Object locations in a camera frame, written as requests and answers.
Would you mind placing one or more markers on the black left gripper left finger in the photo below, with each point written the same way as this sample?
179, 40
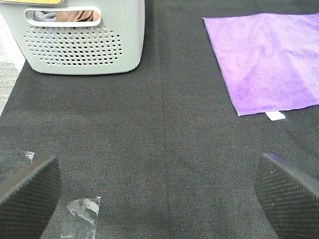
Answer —
28, 199

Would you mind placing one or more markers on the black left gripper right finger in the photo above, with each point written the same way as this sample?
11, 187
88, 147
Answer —
288, 197

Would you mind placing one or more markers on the purple microfiber towel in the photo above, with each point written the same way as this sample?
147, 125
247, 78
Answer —
269, 61

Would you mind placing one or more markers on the clear tape strip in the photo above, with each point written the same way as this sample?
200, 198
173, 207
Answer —
13, 161

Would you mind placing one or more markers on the clear tape piece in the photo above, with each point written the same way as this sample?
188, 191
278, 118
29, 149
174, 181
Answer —
80, 219

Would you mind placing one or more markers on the black table cloth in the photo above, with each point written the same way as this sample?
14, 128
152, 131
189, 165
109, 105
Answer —
161, 145

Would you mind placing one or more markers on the grey perforated laundry basket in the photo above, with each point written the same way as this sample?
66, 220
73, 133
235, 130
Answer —
113, 44

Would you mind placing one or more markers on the grey towel in basket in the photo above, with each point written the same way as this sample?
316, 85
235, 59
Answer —
44, 16

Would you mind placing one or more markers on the brown towel in basket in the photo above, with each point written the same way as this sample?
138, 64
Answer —
77, 16

